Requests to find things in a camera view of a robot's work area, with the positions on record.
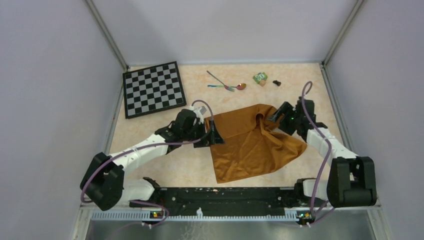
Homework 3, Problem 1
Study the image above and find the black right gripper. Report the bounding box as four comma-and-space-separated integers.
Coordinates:
267, 102, 302, 136

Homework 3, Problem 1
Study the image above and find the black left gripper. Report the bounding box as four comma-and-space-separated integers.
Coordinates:
182, 119, 225, 148

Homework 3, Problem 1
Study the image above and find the brown cloth napkin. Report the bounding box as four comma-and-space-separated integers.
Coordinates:
210, 104, 307, 184

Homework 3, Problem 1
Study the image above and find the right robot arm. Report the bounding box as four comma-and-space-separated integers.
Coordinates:
268, 99, 377, 208

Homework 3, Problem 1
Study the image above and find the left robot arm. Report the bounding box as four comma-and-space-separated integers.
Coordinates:
80, 107, 225, 211

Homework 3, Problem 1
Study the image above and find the iridescent metal fork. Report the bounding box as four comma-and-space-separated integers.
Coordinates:
206, 70, 235, 92

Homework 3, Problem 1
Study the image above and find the green numbered wooden block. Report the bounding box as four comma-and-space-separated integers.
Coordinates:
252, 72, 268, 87

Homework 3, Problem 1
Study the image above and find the iridescent metal spoon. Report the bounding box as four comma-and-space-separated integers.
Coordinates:
207, 83, 247, 92

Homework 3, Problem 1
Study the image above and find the black white checkerboard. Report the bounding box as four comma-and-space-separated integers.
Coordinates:
122, 61, 187, 119

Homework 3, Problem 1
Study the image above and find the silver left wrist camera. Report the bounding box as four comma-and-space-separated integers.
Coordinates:
189, 106, 207, 123

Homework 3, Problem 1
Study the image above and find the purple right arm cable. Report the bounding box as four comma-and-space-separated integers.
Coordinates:
300, 81, 335, 228

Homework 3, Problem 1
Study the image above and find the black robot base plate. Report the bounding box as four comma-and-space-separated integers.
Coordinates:
148, 187, 311, 217

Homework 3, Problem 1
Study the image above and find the aluminium frame rail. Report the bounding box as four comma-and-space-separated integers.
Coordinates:
79, 198, 382, 223

